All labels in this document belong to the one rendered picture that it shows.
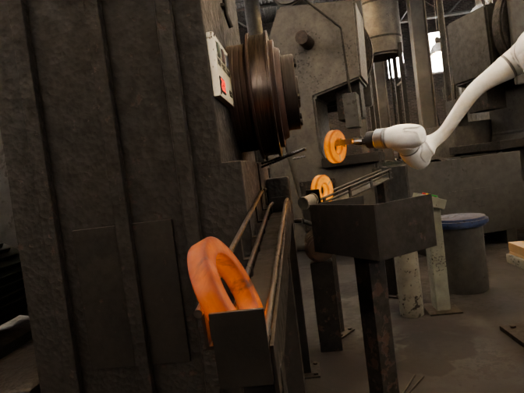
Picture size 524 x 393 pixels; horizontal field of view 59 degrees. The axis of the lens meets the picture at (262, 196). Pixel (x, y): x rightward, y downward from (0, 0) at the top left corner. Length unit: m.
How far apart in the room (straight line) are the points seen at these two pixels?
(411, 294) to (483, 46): 3.27
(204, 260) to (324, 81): 3.90
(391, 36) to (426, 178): 7.07
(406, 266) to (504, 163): 1.98
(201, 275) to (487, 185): 3.65
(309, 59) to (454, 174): 1.68
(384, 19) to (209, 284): 10.22
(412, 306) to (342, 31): 2.79
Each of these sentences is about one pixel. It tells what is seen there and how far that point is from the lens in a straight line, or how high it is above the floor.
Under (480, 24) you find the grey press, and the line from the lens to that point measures 5.27.
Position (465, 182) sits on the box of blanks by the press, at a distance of 4.04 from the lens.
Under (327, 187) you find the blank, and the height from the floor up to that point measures 0.72.
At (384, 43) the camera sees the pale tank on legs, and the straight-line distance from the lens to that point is 10.59.
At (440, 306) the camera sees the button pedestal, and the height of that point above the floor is 0.03.
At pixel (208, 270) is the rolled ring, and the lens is 0.64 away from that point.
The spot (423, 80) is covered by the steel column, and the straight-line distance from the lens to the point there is 10.74.
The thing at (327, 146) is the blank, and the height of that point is 0.91.
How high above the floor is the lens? 0.83
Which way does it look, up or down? 3 degrees down
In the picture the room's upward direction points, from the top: 7 degrees counter-clockwise
